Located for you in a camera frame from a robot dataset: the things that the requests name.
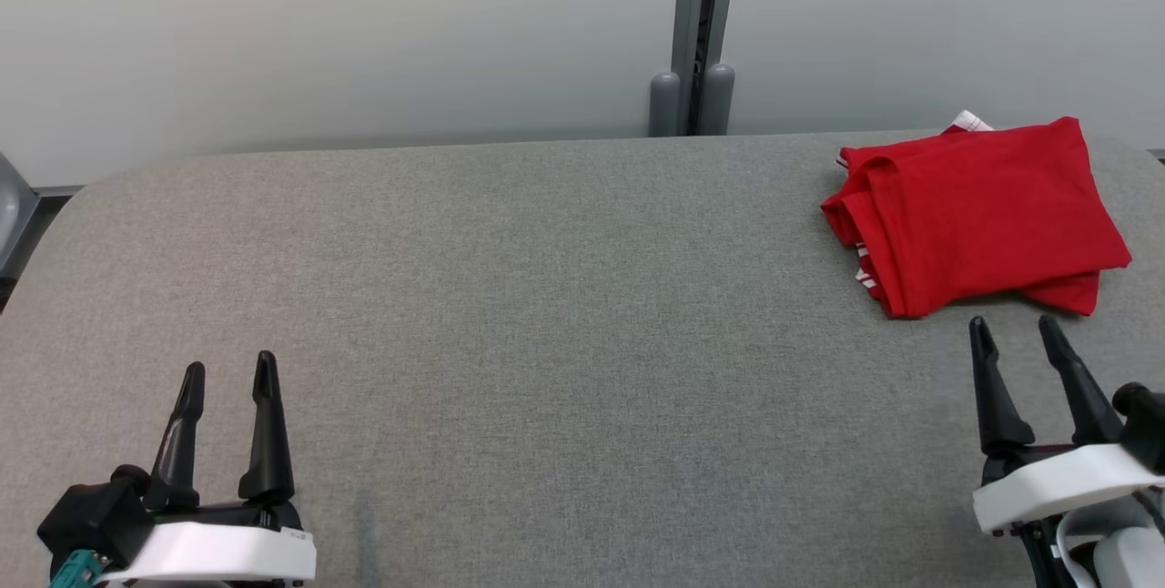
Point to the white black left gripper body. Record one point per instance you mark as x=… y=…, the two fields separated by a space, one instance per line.
x=227 y=552

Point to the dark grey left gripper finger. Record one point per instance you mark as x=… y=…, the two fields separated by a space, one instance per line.
x=267 y=442
x=180 y=451

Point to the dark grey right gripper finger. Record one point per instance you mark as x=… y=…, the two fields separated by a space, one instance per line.
x=999 y=406
x=1088 y=406

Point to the red jersey with white sleeves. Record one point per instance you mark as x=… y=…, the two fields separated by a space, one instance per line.
x=983 y=215

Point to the red shorts with white waistband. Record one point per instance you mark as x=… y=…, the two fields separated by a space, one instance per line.
x=970 y=122

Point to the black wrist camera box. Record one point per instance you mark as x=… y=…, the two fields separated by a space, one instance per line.
x=91 y=515
x=1145 y=429

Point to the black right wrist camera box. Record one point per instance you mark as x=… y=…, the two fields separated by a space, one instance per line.
x=1145 y=429

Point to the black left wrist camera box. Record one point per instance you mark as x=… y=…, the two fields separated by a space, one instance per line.
x=91 y=515

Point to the grey cylindrical partition foot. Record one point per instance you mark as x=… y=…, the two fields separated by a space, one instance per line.
x=718 y=101
x=664 y=106

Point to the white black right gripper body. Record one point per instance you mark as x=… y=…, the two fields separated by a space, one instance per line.
x=1056 y=483

